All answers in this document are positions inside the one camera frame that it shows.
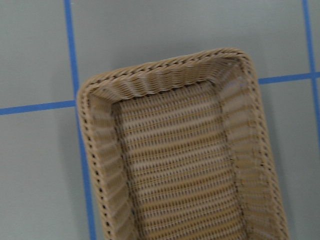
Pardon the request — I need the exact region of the brown wicker basket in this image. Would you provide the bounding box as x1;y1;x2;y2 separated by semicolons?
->
77;48;290;240

